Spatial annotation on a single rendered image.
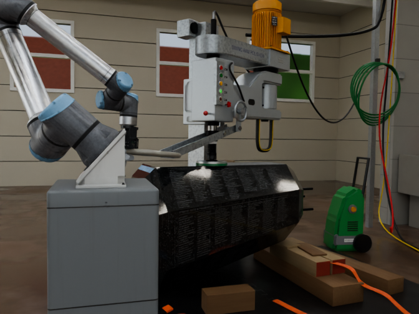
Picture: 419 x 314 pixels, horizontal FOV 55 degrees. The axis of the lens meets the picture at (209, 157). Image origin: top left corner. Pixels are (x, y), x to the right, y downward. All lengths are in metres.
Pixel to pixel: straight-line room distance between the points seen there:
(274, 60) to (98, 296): 2.27
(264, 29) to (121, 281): 2.35
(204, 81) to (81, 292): 1.65
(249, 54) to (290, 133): 6.87
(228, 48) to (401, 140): 3.10
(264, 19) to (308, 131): 6.84
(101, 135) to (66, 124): 0.14
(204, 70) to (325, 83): 7.69
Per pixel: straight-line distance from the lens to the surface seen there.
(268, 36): 3.34
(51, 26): 1.98
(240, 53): 2.93
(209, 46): 2.75
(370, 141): 5.06
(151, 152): 2.12
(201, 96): 2.76
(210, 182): 2.63
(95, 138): 1.62
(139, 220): 1.54
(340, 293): 2.75
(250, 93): 3.02
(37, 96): 1.88
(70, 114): 1.64
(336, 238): 3.94
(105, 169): 1.57
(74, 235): 1.55
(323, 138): 10.22
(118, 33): 8.96
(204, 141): 2.66
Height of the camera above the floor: 1.05
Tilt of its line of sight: 3 degrees down
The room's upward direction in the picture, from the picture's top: 1 degrees clockwise
